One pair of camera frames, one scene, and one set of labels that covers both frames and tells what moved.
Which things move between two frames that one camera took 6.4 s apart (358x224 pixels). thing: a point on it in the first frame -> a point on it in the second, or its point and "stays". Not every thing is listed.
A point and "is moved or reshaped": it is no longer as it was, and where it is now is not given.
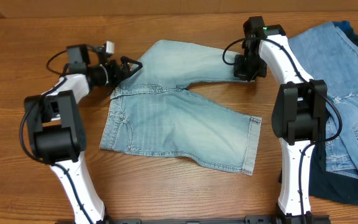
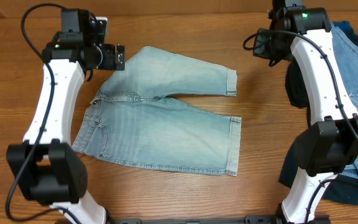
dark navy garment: x=328 y=185 stays
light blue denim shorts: x=151 y=112 is moved or reshaped
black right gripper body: x=245 y=72 -> x=260 y=50
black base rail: x=219 y=220 stays
